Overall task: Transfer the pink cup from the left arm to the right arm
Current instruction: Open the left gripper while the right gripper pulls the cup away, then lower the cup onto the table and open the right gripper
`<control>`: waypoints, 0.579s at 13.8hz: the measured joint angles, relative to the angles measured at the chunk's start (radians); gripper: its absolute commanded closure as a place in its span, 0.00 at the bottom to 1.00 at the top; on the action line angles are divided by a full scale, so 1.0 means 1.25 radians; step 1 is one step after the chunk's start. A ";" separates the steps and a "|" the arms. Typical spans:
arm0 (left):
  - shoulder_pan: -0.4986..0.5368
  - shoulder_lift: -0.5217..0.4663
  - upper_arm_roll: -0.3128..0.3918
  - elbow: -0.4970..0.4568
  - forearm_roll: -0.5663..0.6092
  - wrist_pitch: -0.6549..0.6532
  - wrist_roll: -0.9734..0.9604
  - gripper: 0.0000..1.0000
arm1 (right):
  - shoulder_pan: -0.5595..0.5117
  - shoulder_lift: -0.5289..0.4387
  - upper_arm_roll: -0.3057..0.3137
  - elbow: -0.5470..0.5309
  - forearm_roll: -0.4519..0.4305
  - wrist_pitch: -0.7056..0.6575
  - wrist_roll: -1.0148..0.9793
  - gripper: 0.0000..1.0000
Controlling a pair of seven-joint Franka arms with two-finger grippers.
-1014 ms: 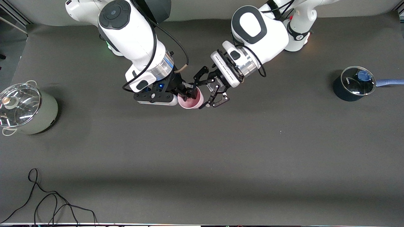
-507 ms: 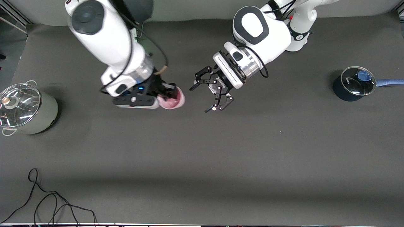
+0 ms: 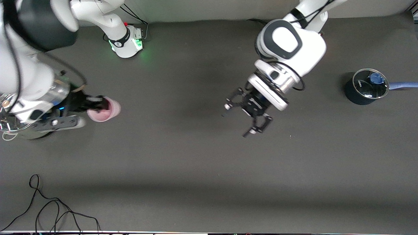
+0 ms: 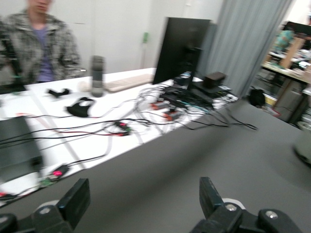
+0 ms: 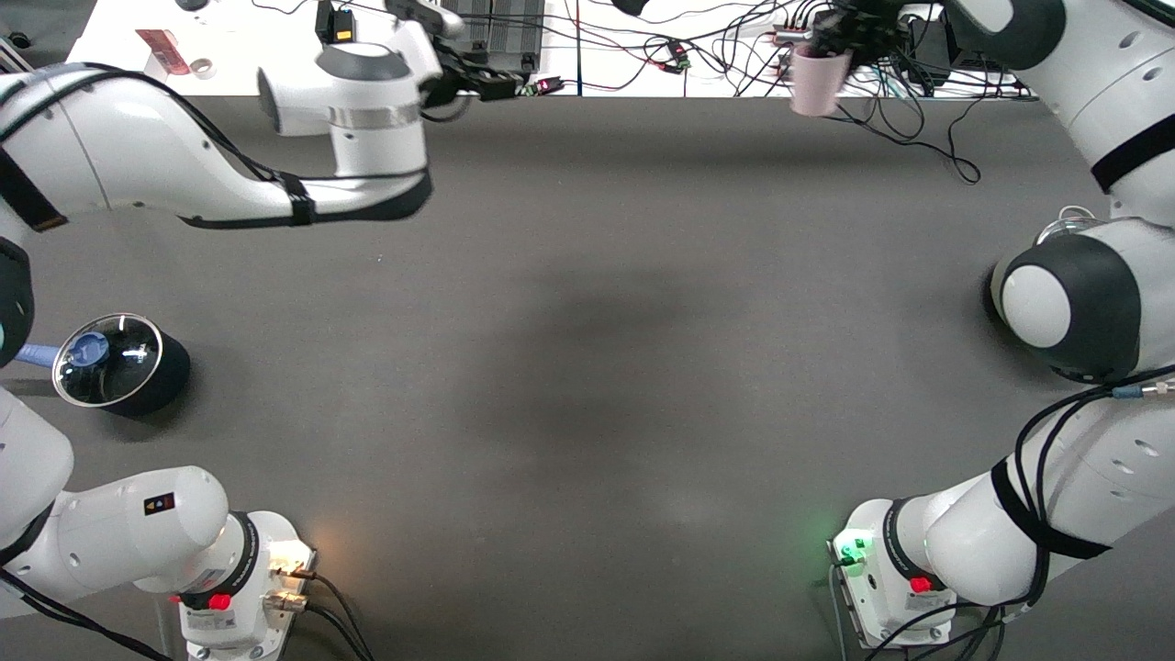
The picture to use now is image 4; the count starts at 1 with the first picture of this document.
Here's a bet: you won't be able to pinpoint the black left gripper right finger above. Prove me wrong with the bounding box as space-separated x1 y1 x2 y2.
189 176 304 233

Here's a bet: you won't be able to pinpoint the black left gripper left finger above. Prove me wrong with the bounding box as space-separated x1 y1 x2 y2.
0 178 91 233

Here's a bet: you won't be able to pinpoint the green board with pink light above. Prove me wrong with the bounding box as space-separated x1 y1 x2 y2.
40 165 70 187

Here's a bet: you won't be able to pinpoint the dark grey flat box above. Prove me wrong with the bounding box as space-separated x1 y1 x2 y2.
0 116 43 183

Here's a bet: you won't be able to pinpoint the circuit board with red light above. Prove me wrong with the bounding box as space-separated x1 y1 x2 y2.
114 121 133 136

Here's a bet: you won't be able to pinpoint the orange and silver adapter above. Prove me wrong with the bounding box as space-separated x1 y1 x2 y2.
162 110 185 121
150 101 171 111

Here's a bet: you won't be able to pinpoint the white desk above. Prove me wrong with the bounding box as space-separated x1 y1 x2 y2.
0 67 239 207

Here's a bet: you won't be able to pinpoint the pale green electric pot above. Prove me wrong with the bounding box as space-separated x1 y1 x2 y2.
293 134 311 168

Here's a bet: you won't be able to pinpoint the flat black electronics box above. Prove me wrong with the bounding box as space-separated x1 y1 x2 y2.
189 81 230 102

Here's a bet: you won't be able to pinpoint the black backpack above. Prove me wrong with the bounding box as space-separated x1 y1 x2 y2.
247 88 265 107

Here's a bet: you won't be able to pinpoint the dark brown small box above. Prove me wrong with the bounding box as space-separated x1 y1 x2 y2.
203 71 226 89

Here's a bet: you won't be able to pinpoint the grey translucent water bottle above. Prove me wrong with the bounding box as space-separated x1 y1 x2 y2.
90 55 105 98

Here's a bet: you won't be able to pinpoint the beige computer keyboard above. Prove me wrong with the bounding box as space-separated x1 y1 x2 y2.
104 73 155 93

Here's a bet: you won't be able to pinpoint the wooden work table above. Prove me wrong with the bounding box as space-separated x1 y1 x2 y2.
261 55 311 122

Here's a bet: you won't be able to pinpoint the black computer monitor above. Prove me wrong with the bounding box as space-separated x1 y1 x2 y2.
152 17 211 86

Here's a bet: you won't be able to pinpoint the person in patterned jacket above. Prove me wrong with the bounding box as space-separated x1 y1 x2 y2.
0 0 81 84

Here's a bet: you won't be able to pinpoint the grey curtain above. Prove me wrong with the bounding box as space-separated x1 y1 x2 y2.
201 0 294 98

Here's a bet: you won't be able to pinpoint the person in colourful shirt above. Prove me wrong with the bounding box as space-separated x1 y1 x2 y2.
276 29 296 53

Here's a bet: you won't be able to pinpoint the black background monitor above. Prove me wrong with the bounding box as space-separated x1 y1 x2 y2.
286 21 311 34

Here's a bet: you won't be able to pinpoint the thin black cable on mat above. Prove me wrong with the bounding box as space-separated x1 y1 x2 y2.
187 106 258 131

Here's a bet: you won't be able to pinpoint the tangled black desk cables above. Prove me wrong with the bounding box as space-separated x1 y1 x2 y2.
102 83 234 136

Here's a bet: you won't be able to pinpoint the black strap piece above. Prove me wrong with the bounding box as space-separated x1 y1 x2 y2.
47 88 71 99

